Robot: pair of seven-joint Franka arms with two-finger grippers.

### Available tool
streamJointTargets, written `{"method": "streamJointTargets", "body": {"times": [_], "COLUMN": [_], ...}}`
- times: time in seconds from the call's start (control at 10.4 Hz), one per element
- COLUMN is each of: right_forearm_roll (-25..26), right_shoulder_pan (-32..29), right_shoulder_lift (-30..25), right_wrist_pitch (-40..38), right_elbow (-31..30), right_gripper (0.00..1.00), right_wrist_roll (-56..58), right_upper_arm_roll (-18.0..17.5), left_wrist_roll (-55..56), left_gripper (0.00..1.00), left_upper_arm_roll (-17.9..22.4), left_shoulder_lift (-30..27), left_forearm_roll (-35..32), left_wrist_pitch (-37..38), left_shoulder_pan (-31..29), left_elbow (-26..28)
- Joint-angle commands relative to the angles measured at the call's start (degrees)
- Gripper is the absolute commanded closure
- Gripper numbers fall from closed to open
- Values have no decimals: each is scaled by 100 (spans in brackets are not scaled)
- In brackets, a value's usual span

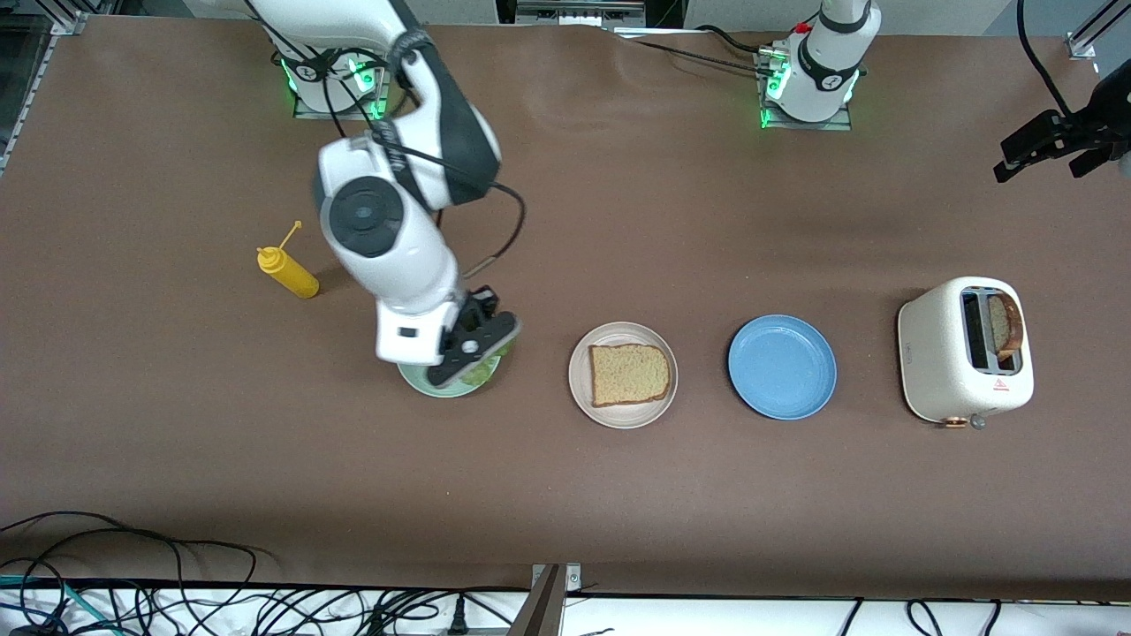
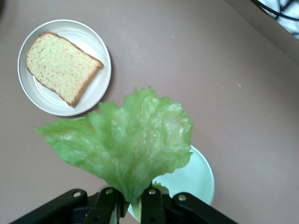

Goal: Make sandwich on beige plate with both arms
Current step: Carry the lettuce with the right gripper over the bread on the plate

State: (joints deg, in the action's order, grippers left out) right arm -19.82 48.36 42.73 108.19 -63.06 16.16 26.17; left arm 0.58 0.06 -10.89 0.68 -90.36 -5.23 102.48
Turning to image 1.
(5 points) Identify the blue plate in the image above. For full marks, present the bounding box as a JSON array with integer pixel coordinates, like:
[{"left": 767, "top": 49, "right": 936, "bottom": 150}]
[{"left": 727, "top": 314, "right": 839, "bottom": 421}]

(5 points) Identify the light brown bread slice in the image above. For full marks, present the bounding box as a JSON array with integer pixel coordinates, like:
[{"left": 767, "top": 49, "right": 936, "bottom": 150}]
[{"left": 588, "top": 344, "right": 671, "bottom": 408}]

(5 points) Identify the green lettuce leaf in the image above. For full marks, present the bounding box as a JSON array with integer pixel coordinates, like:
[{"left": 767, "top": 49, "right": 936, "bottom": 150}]
[{"left": 458, "top": 340, "right": 516, "bottom": 387}]

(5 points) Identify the dark crust bread slice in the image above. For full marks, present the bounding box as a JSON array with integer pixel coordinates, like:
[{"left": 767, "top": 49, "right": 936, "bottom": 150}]
[{"left": 986, "top": 292, "right": 1025, "bottom": 360}]

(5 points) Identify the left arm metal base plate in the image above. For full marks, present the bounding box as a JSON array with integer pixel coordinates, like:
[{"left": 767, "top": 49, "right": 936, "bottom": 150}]
[{"left": 758, "top": 49, "right": 854, "bottom": 133}]

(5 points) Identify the brown table cover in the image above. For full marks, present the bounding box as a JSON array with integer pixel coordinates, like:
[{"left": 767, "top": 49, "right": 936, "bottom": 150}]
[{"left": 0, "top": 16, "right": 1131, "bottom": 603}]

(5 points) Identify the aluminium frame profile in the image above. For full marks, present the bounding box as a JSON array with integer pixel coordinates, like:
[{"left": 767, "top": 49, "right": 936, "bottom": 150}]
[{"left": 1066, "top": 0, "right": 1131, "bottom": 61}]

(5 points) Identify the grey metal table bracket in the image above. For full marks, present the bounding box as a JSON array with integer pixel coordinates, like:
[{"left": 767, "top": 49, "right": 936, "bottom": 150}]
[{"left": 508, "top": 564, "right": 584, "bottom": 636}]

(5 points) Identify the silver aluminium rail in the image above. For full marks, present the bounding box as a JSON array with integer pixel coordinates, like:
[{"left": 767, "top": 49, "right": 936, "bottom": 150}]
[{"left": 515, "top": 0, "right": 648, "bottom": 27}]

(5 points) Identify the black base cable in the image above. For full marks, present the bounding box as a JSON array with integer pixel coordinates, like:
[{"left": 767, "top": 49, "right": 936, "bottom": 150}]
[{"left": 610, "top": 25, "right": 801, "bottom": 76}]

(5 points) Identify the teal cable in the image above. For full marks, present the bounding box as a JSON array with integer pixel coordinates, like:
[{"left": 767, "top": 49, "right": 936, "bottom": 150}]
[{"left": 0, "top": 574, "right": 102, "bottom": 636}]

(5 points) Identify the white toaster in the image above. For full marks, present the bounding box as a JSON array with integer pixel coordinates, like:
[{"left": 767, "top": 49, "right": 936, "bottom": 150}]
[{"left": 897, "top": 276, "right": 1036, "bottom": 432}]

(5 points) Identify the mint green plate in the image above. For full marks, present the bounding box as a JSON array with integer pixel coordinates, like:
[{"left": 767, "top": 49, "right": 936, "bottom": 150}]
[{"left": 398, "top": 346, "right": 515, "bottom": 399}]

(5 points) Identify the yellow squeeze bottle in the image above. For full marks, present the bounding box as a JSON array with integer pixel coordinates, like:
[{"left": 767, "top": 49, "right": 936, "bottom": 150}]
[{"left": 256, "top": 220, "right": 321, "bottom": 300}]

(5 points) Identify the beige plate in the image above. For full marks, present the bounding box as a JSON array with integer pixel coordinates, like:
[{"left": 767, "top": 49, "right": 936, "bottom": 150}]
[{"left": 567, "top": 321, "right": 679, "bottom": 430}]

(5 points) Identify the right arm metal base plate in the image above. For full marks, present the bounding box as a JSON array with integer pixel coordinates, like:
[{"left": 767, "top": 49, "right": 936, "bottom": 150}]
[{"left": 293, "top": 37, "right": 396, "bottom": 121}]

